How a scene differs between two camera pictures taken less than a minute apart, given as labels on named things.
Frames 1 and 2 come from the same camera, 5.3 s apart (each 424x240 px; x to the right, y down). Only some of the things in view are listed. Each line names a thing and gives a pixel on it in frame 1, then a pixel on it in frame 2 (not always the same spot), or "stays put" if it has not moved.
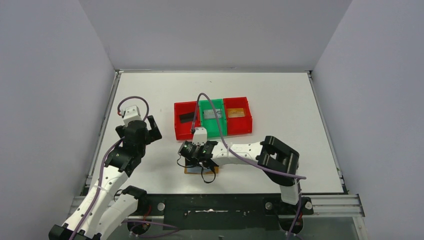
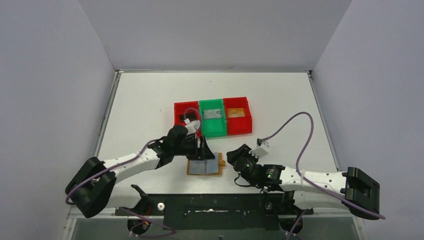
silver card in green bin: [210, 113] stays put
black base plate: [221, 211] stays put
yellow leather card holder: [196, 170] stays put
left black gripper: [142, 131] → [202, 149]
